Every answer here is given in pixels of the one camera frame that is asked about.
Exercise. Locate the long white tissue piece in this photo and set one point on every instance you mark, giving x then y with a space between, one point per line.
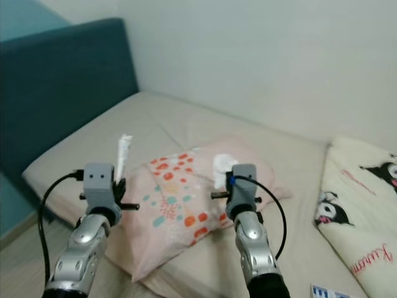
124 152

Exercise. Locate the pink patterned pillow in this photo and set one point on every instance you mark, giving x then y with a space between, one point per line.
173 217

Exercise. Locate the white book blue letters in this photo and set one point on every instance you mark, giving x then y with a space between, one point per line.
325 293

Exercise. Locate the cream cartoon print blanket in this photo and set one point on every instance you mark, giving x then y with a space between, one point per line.
360 248

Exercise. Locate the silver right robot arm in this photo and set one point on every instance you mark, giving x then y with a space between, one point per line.
254 248

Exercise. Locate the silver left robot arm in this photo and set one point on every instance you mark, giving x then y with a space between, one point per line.
80 261

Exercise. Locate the beige sheeted mattress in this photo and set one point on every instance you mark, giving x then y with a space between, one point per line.
161 118

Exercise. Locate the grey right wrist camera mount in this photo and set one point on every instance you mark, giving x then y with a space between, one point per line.
242 189

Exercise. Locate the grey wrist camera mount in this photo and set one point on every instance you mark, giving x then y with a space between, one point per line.
99 183
242 189

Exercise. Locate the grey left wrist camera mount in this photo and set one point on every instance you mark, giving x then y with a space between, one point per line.
99 183

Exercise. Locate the blue upholstered bed frame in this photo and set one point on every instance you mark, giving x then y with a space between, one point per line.
62 87

